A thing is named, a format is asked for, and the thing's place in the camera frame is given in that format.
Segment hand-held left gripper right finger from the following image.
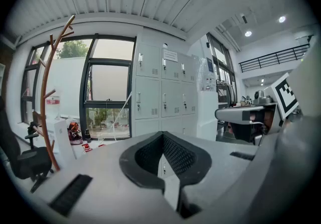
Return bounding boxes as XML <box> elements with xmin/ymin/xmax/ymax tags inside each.
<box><xmin>163</xmin><ymin>131</ymin><xmax>260</xmax><ymax>220</ymax></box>

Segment large white box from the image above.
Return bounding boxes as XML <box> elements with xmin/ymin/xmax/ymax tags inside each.
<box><xmin>197</xmin><ymin>91</ymin><xmax>219</xmax><ymax>141</ymax></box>

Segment black shelf rack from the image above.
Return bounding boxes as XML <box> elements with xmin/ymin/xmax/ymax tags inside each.
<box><xmin>216</xmin><ymin>79</ymin><xmax>238</xmax><ymax>108</ymax></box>

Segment large water bottle red label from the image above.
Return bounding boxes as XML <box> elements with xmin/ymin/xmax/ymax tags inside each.
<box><xmin>46</xmin><ymin>89</ymin><xmax>62</xmax><ymax>120</ymax></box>

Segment black office chair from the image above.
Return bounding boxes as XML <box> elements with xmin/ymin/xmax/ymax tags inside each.
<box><xmin>0</xmin><ymin>96</ymin><xmax>55</xmax><ymax>193</ymax></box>

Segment brown wooden coat rack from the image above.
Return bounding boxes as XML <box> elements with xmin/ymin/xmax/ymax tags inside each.
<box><xmin>40</xmin><ymin>14</ymin><xmax>76</xmax><ymax>172</ymax></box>

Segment grey metal locker cabinet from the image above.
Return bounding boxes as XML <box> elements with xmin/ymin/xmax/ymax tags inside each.
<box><xmin>134</xmin><ymin>42</ymin><xmax>199</xmax><ymax>178</ymax></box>

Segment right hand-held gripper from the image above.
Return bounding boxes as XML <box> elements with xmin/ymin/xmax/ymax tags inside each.
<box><xmin>215</xmin><ymin>72</ymin><xmax>301</xmax><ymax>143</ymax></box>

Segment white paper notice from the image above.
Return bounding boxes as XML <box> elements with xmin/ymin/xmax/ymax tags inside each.
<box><xmin>162</xmin><ymin>49</ymin><xmax>179</xmax><ymax>62</ymax></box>

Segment thin white pole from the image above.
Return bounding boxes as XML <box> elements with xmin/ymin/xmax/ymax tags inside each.
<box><xmin>111</xmin><ymin>91</ymin><xmax>133</xmax><ymax>133</ymax></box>

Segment white cardboard box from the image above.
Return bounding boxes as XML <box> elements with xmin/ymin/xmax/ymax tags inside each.
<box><xmin>53</xmin><ymin>118</ymin><xmax>77</xmax><ymax>161</ymax></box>

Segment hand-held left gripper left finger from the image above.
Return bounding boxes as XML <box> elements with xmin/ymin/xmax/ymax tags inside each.
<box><xmin>47</xmin><ymin>131</ymin><xmax>181</xmax><ymax>224</ymax></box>

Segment orange black item pink bucket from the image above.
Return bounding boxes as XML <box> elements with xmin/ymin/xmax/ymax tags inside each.
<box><xmin>67</xmin><ymin>122</ymin><xmax>83</xmax><ymax>145</ymax></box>

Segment blue wall poster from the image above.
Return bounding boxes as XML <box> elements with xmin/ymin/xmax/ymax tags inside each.
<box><xmin>206</xmin><ymin>57</ymin><xmax>216</xmax><ymax>73</ymax></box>

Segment black metal railing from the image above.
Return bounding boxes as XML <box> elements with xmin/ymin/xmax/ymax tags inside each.
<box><xmin>238</xmin><ymin>43</ymin><xmax>311</xmax><ymax>73</ymax></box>

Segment black framed window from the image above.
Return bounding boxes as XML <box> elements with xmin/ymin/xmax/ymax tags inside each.
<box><xmin>21</xmin><ymin>34</ymin><xmax>137</xmax><ymax>141</ymax></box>

